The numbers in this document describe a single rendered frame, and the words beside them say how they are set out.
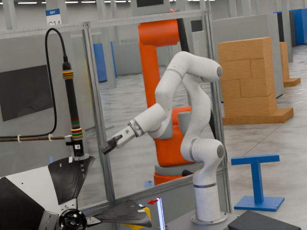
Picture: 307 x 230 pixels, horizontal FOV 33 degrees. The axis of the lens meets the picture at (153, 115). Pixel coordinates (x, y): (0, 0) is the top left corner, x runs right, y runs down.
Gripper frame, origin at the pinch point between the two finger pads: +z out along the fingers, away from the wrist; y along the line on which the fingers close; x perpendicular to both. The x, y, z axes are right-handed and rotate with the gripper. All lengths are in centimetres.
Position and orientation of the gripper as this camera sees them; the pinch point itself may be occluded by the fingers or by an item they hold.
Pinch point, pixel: (103, 149)
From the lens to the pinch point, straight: 229.5
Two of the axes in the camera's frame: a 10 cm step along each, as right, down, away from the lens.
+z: -8.2, 5.5, -1.3
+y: -0.2, 2.0, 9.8
